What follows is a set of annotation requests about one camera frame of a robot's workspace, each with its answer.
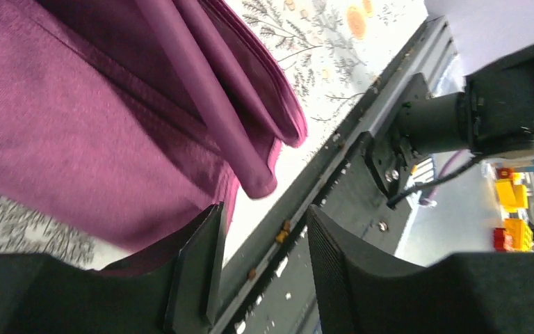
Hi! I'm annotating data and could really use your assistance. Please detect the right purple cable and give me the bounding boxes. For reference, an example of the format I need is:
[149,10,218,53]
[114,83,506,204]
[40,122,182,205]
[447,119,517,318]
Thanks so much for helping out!
[421,147,534,206]

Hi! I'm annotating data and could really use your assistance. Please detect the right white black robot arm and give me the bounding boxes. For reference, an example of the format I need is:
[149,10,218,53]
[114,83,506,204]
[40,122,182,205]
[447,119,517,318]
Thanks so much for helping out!
[394,44,534,159]

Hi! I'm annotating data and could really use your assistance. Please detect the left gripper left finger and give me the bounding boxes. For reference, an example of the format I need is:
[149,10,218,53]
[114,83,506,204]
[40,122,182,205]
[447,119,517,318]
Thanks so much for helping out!
[0,204,226,333]

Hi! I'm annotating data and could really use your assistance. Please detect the yellow toy bricks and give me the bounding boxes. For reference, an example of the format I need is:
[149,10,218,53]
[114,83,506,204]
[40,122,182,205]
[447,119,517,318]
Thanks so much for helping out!
[494,178,533,253]

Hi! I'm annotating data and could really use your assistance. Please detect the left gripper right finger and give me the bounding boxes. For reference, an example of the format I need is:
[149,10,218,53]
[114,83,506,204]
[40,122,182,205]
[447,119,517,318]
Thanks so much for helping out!
[307,205,534,334]

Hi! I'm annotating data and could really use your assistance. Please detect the red toy brick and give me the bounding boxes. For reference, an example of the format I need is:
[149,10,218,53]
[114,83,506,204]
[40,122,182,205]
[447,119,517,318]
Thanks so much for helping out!
[493,228,514,253]

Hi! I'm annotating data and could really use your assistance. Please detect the floral patterned table mat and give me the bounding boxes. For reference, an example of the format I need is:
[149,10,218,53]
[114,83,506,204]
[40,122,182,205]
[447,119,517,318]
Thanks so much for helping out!
[0,1,428,269]

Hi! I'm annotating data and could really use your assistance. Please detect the purple cloth napkin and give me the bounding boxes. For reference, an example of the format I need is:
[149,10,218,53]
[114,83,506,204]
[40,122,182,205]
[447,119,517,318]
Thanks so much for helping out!
[0,1,307,267]

